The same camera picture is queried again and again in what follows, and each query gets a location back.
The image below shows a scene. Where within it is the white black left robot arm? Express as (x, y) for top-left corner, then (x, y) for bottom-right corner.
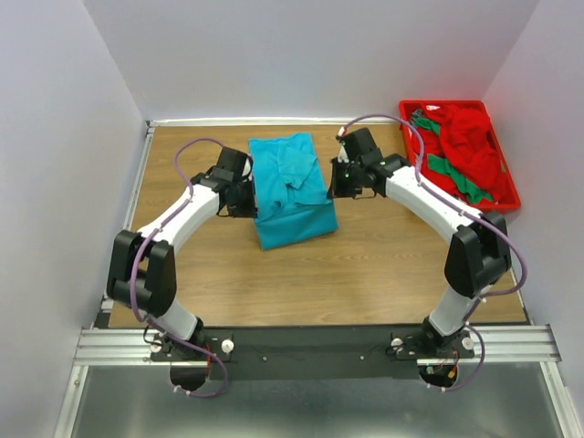
(106, 146), (257, 360)

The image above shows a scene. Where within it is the grey garment in bin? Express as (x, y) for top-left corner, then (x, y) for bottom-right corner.
(410, 108), (426, 126)

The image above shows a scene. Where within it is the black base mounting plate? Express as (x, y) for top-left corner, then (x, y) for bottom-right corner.
(151, 324), (475, 381)

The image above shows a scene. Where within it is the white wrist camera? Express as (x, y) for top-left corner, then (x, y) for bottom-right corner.
(336, 127), (349, 163)
(242, 155), (254, 181)

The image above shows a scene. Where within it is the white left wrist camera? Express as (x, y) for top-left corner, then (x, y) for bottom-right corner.
(242, 155), (254, 181)

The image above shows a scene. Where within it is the red plastic bin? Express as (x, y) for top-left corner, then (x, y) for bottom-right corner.
(399, 100), (521, 214)

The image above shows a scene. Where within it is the green t-shirt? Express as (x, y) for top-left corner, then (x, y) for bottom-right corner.
(411, 116), (494, 205)

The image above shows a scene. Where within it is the teal t-shirt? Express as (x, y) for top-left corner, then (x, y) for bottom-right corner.
(249, 132), (339, 250)

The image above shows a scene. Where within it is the aluminium frame rail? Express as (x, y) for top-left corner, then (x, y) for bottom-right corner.
(56, 125), (582, 437)

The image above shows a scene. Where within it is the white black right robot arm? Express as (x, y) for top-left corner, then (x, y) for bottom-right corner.
(328, 128), (511, 358)

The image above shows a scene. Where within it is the red t-shirt pile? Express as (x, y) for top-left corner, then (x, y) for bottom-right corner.
(421, 104), (506, 201)

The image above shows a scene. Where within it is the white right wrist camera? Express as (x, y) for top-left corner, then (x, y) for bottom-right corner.
(336, 127), (349, 163)

